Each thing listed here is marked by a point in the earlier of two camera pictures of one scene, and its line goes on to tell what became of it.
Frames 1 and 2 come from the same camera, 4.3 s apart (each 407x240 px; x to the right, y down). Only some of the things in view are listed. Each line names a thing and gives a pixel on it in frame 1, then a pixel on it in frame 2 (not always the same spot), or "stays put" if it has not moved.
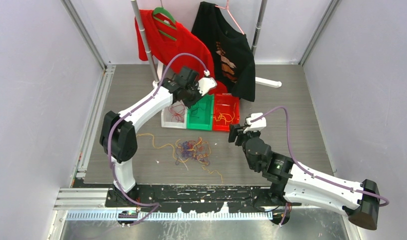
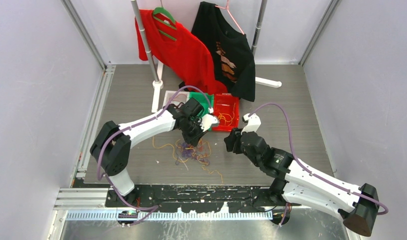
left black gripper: [189, 104] to [193, 140]
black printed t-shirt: [232, 54] stays put
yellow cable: [205, 168] stays put
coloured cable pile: [196, 149] stays put
